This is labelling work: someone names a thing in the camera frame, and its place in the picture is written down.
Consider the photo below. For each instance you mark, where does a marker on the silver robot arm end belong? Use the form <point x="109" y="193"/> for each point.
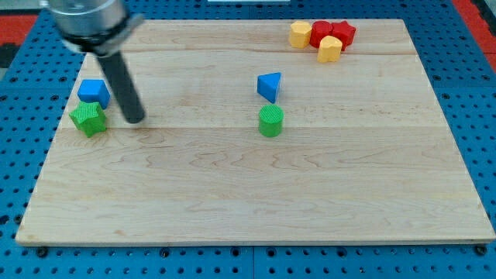
<point x="93" y="26"/>

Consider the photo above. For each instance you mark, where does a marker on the blue triangle block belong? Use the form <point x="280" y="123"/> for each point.
<point x="268" y="86"/>

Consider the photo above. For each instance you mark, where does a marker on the blue cube block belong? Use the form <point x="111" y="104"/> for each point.
<point x="93" y="90"/>

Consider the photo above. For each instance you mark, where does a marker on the red cylinder block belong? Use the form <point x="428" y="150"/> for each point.
<point x="320" y="29"/>

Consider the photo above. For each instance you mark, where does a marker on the red star block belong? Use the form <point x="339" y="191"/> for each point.
<point x="344" y="32"/>

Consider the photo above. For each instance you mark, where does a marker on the green star block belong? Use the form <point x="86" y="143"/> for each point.
<point x="89" y="117"/>

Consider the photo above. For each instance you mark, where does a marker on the wooden board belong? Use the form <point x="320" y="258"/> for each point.
<point x="365" y="156"/>

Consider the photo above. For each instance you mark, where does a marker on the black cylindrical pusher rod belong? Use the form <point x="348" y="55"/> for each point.
<point x="121" y="83"/>

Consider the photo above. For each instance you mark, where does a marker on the green cylinder block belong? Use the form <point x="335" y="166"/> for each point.
<point x="271" y="119"/>

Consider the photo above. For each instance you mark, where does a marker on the yellow heart block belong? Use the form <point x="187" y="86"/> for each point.
<point x="329" y="49"/>

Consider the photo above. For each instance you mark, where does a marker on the yellow hexagon block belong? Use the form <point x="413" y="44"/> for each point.
<point x="300" y="33"/>

